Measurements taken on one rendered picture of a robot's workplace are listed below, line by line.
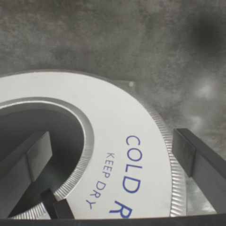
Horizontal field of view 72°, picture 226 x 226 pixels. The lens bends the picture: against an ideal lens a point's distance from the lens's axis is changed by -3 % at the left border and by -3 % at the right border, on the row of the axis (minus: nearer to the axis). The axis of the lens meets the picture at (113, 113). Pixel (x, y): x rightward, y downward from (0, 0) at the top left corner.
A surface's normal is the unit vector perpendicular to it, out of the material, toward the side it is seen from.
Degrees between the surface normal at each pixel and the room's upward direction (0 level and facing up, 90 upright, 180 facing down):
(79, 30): 0
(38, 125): 11
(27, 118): 20
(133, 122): 90
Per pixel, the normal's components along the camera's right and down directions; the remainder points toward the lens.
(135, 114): 0.04, -0.76
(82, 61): -0.03, 0.65
